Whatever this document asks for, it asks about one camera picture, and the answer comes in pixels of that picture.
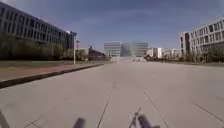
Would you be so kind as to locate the low brown building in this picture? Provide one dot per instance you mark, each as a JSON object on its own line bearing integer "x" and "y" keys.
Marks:
{"x": 96, "y": 54}

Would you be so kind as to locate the glass twin-block building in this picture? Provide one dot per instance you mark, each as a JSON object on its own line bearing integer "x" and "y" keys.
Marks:
{"x": 125, "y": 49}

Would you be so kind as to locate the grey concrete slab plaza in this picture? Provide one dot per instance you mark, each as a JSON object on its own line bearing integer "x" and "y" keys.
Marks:
{"x": 133, "y": 83}

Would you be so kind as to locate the white pole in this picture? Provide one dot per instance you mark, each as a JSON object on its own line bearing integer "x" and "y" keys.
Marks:
{"x": 74, "y": 48}

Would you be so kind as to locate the white building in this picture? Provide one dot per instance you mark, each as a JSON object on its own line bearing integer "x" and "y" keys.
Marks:
{"x": 156, "y": 52}

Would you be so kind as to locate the robot's own part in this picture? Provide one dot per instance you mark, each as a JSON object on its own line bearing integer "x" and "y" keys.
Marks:
{"x": 79, "y": 123}
{"x": 144, "y": 122}

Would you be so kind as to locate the dark kerb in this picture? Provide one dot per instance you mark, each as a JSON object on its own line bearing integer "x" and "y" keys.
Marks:
{"x": 40, "y": 76}

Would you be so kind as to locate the row of trees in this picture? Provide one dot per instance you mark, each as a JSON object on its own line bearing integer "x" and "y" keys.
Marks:
{"x": 33, "y": 50}
{"x": 200, "y": 55}

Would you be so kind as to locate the reddish brick strip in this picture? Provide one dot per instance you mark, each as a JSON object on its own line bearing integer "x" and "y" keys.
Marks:
{"x": 30, "y": 70}

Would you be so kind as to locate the long dark glass building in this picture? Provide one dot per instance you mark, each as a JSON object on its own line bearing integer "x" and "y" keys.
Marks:
{"x": 26, "y": 28}

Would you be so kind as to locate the pale grid-window building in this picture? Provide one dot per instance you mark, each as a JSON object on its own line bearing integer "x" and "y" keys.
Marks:
{"x": 203, "y": 38}

